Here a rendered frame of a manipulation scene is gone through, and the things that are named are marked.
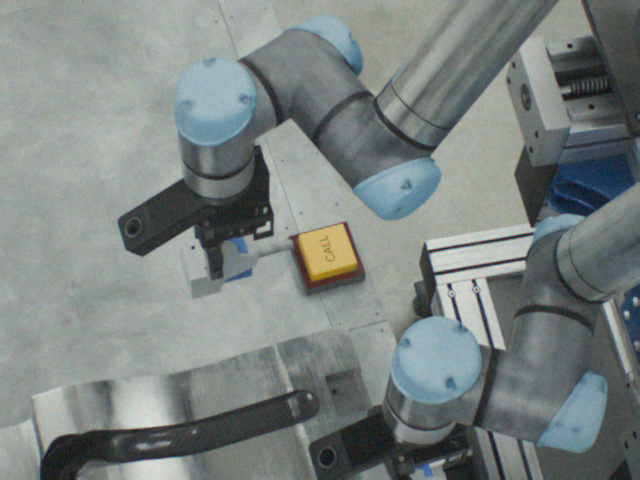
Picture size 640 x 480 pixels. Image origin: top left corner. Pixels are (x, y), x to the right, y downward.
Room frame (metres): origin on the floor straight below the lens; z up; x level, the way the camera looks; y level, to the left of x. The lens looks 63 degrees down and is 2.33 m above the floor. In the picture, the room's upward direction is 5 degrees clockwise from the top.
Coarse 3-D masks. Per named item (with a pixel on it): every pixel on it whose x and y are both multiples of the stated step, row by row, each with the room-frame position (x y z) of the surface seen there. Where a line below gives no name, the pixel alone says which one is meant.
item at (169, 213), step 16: (160, 192) 0.66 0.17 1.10; (176, 192) 0.66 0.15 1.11; (144, 208) 0.65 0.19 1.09; (160, 208) 0.65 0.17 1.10; (176, 208) 0.64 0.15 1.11; (192, 208) 0.64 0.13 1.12; (208, 208) 0.64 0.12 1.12; (128, 224) 0.63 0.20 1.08; (144, 224) 0.63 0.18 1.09; (160, 224) 0.63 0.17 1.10; (176, 224) 0.63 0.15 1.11; (192, 224) 0.63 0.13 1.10; (128, 240) 0.62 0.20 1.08; (144, 240) 0.61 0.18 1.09; (160, 240) 0.62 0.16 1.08
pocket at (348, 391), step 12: (348, 372) 0.57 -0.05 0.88; (360, 372) 0.57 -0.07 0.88; (336, 384) 0.56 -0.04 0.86; (348, 384) 0.56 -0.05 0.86; (360, 384) 0.56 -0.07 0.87; (336, 396) 0.54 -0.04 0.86; (348, 396) 0.55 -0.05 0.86; (360, 396) 0.55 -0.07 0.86; (336, 408) 0.53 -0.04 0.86; (348, 408) 0.53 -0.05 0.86; (360, 408) 0.53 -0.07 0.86
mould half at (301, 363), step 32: (256, 352) 0.58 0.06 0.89; (288, 352) 0.58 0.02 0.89; (320, 352) 0.59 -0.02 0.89; (352, 352) 0.59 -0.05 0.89; (96, 384) 0.51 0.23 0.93; (128, 384) 0.52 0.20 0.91; (160, 384) 0.53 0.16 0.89; (192, 384) 0.53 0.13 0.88; (224, 384) 0.54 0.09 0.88; (256, 384) 0.54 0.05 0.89; (288, 384) 0.54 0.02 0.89; (320, 384) 0.55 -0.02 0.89; (32, 416) 0.48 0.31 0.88; (64, 416) 0.46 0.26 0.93; (96, 416) 0.47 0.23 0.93; (128, 416) 0.48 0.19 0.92; (160, 416) 0.49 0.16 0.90; (192, 416) 0.50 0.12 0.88; (320, 416) 0.51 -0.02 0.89; (352, 416) 0.51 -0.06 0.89; (0, 448) 0.44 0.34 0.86; (32, 448) 0.45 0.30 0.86; (224, 448) 0.46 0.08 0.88; (256, 448) 0.46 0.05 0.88; (288, 448) 0.47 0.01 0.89
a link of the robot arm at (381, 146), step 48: (480, 0) 0.71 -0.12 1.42; (528, 0) 0.71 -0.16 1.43; (432, 48) 0.69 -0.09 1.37; (480, 48) 0.68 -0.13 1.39; (384, 96) 0.67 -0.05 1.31; (432, 96) 0.66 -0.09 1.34; (336, 144) 0.64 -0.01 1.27; (384, 144) 0.63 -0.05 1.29; (432, 144) 0.64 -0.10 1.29; (384, 192) 0.60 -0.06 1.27; (432, 192) 0.62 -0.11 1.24
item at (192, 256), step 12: (192, 240) 0.68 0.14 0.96; (228, 240) 0.70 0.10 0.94; (240, 240) 0.70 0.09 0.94; (288, 240) 0.71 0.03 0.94; (192, 252) 0.67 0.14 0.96; (240, 252) 0.68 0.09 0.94; (252, 252) 0.69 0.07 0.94; (264, 252) 0.69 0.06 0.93; (276, 252) 0.69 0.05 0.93; (192, 264) 0.65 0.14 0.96; (204, 264) 0.65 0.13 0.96; (192, 276) 0.64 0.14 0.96; (204, 276) 0.64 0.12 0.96; (240, 276) 0.66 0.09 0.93; (192, 288) 0.63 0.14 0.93; (204, 288) 0.64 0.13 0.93; (216, 288) 0.64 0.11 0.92
